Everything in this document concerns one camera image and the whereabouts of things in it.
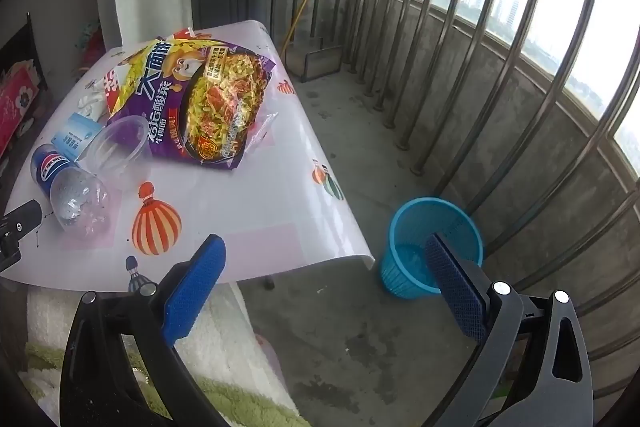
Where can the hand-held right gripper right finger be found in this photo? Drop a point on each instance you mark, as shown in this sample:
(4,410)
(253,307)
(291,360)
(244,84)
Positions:
(455,282)

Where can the purple instant noodle packet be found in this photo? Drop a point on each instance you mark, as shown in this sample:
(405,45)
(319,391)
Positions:
(215,107)

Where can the white green fluffy blanket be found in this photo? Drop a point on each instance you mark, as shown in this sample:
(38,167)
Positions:
(230,347)

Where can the crushed clear plastic bottle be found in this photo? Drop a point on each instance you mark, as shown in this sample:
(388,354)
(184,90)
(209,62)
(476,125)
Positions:
(55,167)

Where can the red white snack packet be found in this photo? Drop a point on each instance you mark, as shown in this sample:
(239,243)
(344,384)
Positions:
(111,89)

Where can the clear plastic wrapper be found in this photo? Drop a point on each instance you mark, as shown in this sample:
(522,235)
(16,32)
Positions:
(262,129)

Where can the balloon print tablecloth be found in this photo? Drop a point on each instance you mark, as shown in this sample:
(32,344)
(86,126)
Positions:
(280,207)

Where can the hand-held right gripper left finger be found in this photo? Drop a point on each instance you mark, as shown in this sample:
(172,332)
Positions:
(195,287)

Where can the small blue white box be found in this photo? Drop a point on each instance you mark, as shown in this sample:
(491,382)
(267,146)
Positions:
(75,132)

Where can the pink floral cushion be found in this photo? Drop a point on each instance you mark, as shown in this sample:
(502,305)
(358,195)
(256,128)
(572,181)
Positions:
(15,102)

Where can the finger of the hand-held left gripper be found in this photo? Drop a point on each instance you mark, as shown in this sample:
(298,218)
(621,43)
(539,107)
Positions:
(17,222)

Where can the clear plastic cup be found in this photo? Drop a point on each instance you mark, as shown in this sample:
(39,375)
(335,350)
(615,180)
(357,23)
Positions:
(117,147)

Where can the blue plastic waste basket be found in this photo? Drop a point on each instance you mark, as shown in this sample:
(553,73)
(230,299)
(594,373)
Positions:
(410,267)

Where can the pile of clothes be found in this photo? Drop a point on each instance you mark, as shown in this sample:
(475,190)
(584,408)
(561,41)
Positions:
(90,42)

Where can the metal balcony railing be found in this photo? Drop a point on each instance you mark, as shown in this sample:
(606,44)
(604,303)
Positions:
(565,163)

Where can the metal dustpan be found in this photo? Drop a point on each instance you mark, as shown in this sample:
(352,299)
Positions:
(320,62)

